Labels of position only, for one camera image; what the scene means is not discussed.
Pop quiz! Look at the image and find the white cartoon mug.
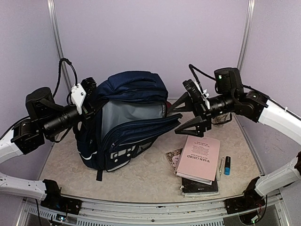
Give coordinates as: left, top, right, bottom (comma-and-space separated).
211, 113, 232, 128

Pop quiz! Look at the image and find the aluminium frame post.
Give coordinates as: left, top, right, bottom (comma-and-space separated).
237, 0, 255, 71
47, 0, 71, 92

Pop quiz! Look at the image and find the red floral round plate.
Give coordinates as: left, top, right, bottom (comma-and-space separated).
166, 101, 172, 114

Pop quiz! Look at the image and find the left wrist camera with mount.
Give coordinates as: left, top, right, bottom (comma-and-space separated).
71, 77, 96, 115

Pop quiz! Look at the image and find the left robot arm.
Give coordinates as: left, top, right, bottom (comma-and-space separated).
0, 84, 95, 210

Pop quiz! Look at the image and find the front aluminium rail base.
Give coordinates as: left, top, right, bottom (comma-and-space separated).
16, 192, 291, 226

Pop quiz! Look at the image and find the white marker pen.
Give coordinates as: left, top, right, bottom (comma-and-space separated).
216, 157, 225, 181

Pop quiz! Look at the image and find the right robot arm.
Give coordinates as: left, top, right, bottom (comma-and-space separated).
168, 67, 301, 213

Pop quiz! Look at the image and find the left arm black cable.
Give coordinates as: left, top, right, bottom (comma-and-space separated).
53, 57, 79, 97

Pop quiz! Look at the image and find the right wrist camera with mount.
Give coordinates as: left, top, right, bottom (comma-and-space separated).
183, 79, 210, 110

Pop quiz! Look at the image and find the left aluminium frame post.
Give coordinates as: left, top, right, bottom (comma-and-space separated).
47, 0, 71, 92

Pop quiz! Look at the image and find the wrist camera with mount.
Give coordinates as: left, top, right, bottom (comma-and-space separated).
71, 77, 96, 115
183, 79, 210, 110

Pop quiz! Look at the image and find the dark Wuthering Heights book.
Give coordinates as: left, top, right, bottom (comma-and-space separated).
181, 178, 219, 198

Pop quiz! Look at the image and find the blue capped black marker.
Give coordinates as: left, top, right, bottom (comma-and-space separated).
224, 156, 231, 176

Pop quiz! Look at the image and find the right aluminium frame post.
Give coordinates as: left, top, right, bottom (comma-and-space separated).
237, 0, 255, 71

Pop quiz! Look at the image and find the pink Warm Chord book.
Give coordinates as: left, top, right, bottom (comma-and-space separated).
175, 136, 220, 185

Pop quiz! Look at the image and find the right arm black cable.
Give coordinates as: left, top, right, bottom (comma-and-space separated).
188, 64, 217, 92

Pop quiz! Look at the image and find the floral patterned booklet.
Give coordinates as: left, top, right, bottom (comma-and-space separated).
165, 148, 182, 174

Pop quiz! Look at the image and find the navy blue student backpack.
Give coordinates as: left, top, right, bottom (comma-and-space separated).
73, 71, 182, 181

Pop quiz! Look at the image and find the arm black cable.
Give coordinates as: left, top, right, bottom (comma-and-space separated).
53, 57, 79, 97
188, 64, 217, 92

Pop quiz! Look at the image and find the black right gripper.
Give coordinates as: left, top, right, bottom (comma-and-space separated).
168, 90, 237, 137

